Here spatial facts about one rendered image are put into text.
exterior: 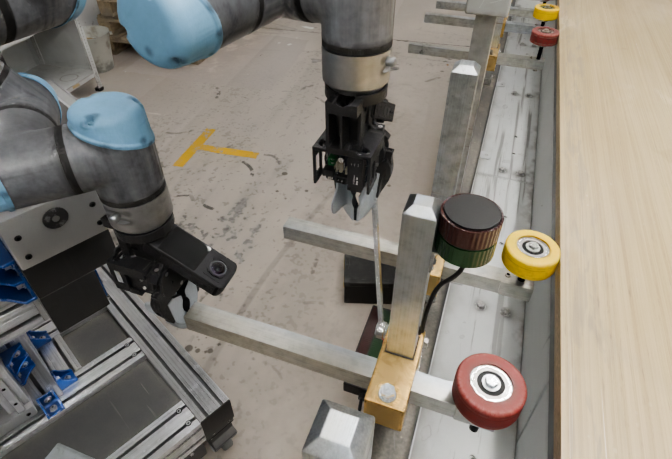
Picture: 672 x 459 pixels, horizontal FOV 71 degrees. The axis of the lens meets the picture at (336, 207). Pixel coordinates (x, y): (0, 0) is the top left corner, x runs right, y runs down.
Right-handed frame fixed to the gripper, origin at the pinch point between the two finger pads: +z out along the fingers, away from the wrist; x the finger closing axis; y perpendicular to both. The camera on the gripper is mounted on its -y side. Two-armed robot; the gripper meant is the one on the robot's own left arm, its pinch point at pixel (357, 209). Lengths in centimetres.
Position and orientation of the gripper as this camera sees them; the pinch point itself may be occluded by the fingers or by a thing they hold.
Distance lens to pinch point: 67.2
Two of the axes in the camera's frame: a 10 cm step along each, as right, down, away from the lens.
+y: -3.4, 5.9, -7.3
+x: 9.4, 2.1, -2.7
